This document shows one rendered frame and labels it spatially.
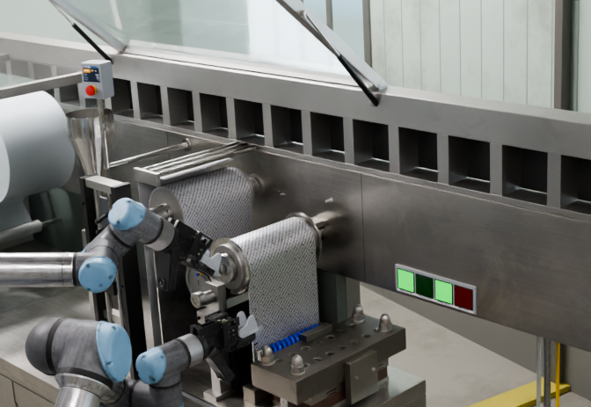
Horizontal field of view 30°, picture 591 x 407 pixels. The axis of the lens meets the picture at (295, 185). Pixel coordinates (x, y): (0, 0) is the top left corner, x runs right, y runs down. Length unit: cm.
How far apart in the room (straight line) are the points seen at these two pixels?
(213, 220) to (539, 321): 90
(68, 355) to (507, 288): 101
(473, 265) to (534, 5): 208
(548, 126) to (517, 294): 41
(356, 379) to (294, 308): 25
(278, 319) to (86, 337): 71
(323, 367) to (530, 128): 77
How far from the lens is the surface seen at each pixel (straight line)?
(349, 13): 556
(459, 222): 263
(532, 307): 258
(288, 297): 284
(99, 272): 241
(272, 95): 299
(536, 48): 457
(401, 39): 526
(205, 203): 290
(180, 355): 260
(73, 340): 228
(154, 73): 338
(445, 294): 272
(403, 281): 280
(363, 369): 278
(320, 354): 277
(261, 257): 274
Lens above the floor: 222
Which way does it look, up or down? 17 degrees down
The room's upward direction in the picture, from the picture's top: 3 degrees counter-clockwise
